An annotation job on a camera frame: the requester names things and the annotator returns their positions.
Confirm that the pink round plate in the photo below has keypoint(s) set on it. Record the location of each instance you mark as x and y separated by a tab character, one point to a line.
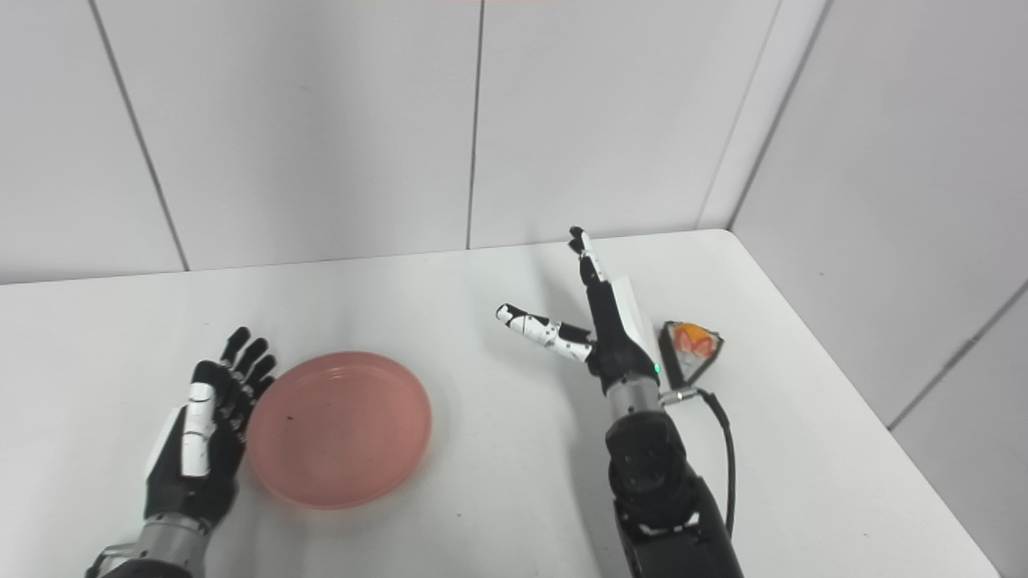
338	429

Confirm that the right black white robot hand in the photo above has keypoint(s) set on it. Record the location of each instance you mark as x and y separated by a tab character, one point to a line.
606	333

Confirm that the cake slice with fruit topping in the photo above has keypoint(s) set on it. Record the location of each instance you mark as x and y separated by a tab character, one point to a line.
691	349

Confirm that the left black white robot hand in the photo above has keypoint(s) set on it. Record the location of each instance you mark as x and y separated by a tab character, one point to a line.
205	449

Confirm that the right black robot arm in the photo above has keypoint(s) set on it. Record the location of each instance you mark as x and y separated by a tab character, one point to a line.
662	490

